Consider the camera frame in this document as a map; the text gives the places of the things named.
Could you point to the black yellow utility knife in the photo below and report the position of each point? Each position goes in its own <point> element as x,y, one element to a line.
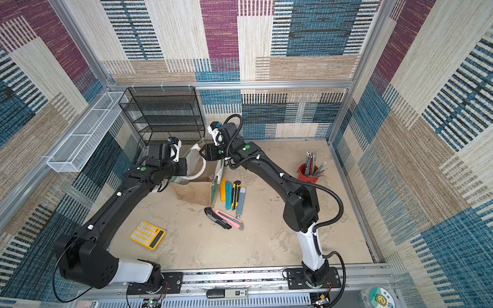
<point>235,194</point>

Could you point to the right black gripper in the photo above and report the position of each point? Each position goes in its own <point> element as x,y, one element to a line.
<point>210,152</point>

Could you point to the grey blue utility knife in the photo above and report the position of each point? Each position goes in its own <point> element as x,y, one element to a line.
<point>240,205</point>

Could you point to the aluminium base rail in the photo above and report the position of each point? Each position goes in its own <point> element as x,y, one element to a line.
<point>276,286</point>

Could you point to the black wire mesh shelf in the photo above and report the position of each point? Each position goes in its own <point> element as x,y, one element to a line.
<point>158,113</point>

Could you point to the pink grey utility knife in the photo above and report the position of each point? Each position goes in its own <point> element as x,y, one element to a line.
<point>234,222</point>

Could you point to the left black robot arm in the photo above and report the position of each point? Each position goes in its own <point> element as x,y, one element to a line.
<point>83,256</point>

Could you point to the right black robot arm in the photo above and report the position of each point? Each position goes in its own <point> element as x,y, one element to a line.
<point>301,201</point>

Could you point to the green Christmas burlap tote bag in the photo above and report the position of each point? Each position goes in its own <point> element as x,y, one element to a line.
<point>201,185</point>

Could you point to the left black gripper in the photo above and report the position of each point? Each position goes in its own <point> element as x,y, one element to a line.
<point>183,163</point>

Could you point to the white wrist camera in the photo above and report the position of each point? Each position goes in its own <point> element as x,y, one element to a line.
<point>213,130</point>
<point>175,145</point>

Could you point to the yellow calculator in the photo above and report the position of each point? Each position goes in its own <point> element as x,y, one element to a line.
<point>148,235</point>

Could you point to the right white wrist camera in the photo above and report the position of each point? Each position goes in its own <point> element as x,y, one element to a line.
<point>213,130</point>

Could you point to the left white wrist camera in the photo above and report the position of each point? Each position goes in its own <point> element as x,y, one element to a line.
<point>175,145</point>

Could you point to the white wire mesh basket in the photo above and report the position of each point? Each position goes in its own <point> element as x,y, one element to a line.
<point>78,147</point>

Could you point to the pencils in cup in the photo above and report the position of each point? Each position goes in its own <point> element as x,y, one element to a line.
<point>311,169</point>

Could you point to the teal utility knife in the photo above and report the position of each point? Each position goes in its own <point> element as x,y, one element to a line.
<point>229,191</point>

